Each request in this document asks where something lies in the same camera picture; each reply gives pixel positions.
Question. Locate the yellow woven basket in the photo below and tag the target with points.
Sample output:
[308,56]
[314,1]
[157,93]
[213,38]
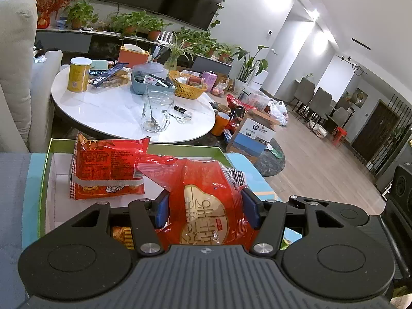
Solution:
[183,90]

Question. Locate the clear glass pitcher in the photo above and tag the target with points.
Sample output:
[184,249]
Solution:
[155,114]

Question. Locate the tall leafy floor plant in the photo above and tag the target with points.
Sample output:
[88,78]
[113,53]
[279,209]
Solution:
[251,65]

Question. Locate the green cardboard box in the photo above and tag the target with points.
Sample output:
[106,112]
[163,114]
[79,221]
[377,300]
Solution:
[54,204]

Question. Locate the yellow canister white lid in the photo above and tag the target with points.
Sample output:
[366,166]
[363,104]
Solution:
[78,76]

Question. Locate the red plastic stool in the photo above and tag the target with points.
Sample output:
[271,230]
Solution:
[339,136]

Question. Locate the white plastic bag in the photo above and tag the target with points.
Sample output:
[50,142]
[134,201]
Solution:
[279,112]

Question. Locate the orange cup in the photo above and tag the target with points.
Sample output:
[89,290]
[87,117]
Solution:
[222,120]

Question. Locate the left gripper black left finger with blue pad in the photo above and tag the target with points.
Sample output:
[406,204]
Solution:
[147,216]

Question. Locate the blue plastic basket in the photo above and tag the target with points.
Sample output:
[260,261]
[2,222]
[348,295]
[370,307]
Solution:
[150,77]

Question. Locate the pink carton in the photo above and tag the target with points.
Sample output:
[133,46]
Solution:
[209,79]

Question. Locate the beige sofa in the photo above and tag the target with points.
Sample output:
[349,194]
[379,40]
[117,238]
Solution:
[27,110]

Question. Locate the blue white cardboard box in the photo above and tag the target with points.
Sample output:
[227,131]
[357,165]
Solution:
[250,139]

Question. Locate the red flower vase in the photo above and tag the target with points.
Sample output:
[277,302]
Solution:
[46,8]

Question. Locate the orange tissue box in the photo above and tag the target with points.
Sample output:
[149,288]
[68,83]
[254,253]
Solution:
[132,55]

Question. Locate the white round coffee table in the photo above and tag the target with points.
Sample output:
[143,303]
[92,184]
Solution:
[117,112]

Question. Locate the red round-logo snack bag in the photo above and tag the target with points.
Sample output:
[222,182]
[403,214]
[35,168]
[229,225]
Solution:
[206,206]

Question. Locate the potted green plant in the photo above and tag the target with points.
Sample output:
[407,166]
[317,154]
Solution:
[151,25]
[80,13]

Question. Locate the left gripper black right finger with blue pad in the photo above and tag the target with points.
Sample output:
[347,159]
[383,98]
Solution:
[268,219]

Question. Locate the red rectangular snack packet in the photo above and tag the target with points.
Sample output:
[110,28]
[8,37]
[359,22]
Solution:
[106,168]

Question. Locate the grey dining chair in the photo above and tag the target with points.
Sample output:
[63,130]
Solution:
[303,93]
[320,106]

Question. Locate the dark blue snack packet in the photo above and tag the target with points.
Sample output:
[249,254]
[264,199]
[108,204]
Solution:
[116,76]

